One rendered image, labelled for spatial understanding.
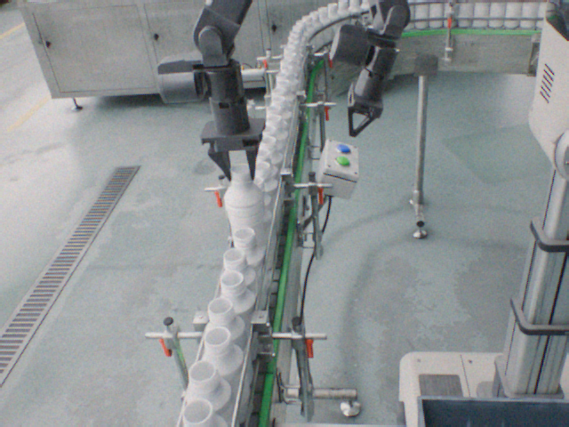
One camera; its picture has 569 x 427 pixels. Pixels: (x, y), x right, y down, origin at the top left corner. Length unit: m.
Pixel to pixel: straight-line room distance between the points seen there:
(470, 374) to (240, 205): 1.17
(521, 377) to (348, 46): 0.97
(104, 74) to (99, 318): 2.55
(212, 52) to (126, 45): 3.79
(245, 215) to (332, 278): 1.68
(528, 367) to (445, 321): 0.89
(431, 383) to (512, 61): 1.37
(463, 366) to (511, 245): 1.07
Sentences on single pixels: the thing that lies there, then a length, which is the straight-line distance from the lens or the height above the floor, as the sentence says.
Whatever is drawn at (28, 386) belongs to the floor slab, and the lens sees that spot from 2.54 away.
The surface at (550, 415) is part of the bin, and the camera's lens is 1.03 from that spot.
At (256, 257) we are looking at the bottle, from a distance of 0.96.
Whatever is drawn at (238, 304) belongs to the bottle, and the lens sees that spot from 0.87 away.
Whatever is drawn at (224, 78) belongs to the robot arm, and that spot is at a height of 1.43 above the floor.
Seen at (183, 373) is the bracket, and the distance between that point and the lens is 0.98.
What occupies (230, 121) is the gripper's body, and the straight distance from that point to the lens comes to 0.88.
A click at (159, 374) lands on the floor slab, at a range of 2.35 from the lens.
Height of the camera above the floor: 1.71
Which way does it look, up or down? 34 degrees down
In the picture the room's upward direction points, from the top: 7 degrees counter-clockwise
